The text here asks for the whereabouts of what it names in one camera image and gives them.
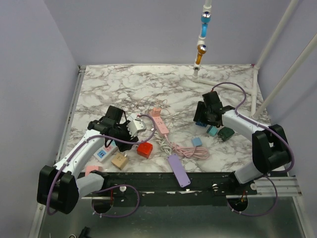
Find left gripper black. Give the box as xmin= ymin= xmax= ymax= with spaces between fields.
xmin=113 ymin=121 xmax=139 ymax=151

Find blue cube socket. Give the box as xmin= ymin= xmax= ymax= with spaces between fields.
xmin=195 ymin=121 xmax=207 ymax=127

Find teal plug adapter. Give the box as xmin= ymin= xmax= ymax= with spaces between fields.
xmin=207 ymin=125 xmax=218 ymax=136

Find dark green cube socket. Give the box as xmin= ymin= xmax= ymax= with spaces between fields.
xmin=218 ymin=127 xmax=235 ymax=142

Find white power strip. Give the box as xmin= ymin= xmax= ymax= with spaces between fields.
xmin=94 ymin=145 xmax=118 ymax=162

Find light blue plug adapter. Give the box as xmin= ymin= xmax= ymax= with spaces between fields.
xmin=191 ymin=137 xmax=202 ymax=147

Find beige cube socket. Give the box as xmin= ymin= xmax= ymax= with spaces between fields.
xmin=111 ymin=153 xmax=129 ymax=170

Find red cube socket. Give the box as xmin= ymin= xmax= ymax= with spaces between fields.
xmin=137 ymin=142 xmax=153 ymax=159

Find pink power cable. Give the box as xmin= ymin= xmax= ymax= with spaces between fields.
xmin=163 ymin=135 xmax=211 ymax=159

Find pink power strip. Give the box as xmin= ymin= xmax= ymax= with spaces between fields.
xmin=152 ymin=116 xmax=169 ymax=136

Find pink cube socket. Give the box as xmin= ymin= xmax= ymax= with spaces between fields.
xmin=85 ymin=166 xmax=103 ymax=176

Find purple USB power strip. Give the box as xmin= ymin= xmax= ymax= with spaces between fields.
xmin=167 ymin=154 xmax=191 ymax=187

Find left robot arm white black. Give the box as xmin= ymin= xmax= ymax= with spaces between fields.
xmin=37 ymin=106 xmax=145 ymax=214

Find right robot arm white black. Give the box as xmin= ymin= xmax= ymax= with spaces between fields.
xmin=194 ymin=91 xmax=293 ymax=194

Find salmon small plug adapter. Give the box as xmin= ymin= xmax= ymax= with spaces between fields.
xmin=151 ymin=107 xmax=161 ymax=117

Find blue orange pipe stand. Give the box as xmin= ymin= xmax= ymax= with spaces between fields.
xmin=193 ymin=0 xmax=212 ymax=78

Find white coiled power cable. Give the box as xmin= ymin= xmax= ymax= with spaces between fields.
xmin=155 ymin=135 xmax=173 ymax=157

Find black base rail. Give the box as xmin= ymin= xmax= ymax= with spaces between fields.
xmin=81 ymin=171 xmax=258 ymax=214

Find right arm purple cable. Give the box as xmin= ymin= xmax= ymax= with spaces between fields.
xmin=211 ymin=82 xmax=295 ymax=216

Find white PVC pipe frame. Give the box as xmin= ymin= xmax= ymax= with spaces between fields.
xmin=192 ymin=0 xmax=317 ymax=117

